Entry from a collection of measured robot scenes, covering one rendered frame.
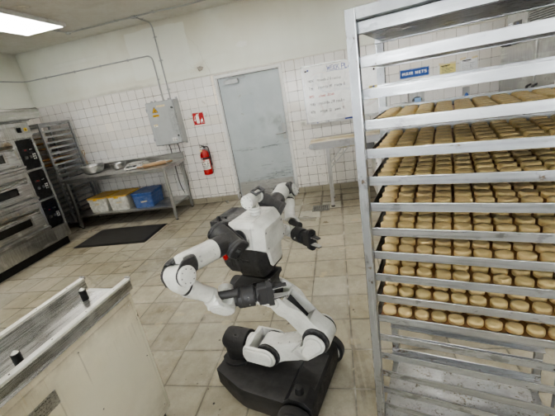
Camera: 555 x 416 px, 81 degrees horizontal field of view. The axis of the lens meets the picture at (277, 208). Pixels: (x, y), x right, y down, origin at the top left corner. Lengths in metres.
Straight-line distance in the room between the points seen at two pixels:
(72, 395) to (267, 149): 4.56
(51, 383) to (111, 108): 5.40
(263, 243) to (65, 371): 0.92
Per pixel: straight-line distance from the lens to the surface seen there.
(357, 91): 1.03
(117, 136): 6.56
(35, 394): 1.57
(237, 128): 5.61
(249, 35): 5.52
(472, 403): 1.99
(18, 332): 1.85
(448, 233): 1.15
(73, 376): 1.66
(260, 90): 5.48
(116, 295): 1.76
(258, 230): 1.47
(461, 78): 1.04
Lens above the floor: 1.63
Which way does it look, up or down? 19 degrees down
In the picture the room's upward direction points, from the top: 10 degrees counter-clockwise
